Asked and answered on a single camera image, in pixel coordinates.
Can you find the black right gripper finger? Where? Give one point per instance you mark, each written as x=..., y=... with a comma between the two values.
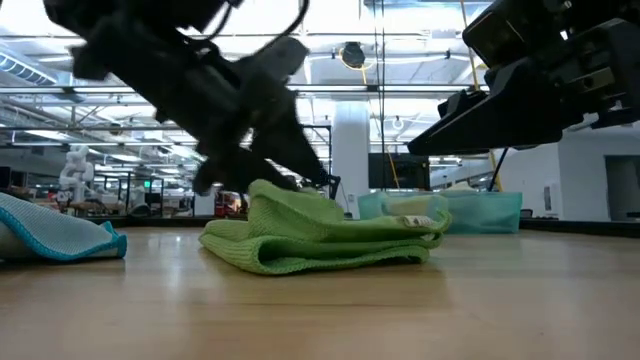
x=510, y=115
x=457, y=102

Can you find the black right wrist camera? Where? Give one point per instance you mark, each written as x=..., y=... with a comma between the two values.
x=495, y=35

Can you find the dark door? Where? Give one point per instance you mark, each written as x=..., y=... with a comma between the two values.
x=622, y=185

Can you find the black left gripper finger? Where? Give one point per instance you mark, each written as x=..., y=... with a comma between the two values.
x=240, y=172
x=295, y=150

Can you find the light blue teal-edged towel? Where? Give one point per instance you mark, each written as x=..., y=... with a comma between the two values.
x=50, y=230

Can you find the teal plastic bin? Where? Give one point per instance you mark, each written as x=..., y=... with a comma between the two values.
x=485, y=215

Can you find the long strip light fixture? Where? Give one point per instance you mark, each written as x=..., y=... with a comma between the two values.
x=350, y=89

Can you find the white pillar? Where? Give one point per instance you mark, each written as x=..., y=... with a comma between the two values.
x=351, y=150

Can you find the white robot figure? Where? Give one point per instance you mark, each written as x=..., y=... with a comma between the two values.
x=76, y=170

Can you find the black background robot arms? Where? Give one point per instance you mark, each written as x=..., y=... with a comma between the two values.
x=334, y=185

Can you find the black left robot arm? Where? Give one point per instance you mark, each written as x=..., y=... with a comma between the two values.
x=125, y=50

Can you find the black background rig frame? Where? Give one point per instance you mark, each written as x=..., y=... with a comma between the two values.
x=325, y=127

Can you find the bright green microfiber towel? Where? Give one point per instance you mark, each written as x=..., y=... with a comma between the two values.
x=300, y=235

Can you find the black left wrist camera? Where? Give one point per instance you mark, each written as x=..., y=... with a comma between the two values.
x=200, y=10

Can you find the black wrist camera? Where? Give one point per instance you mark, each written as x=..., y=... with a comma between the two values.
x=495, y=35
x=200, y=10

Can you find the red background machine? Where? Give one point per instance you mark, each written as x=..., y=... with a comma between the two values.
x=227, y=204

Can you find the white cabinet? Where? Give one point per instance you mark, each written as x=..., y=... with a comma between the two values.
x=204, y=205

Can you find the black monitor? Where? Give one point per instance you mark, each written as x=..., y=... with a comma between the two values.
x=395, y=172

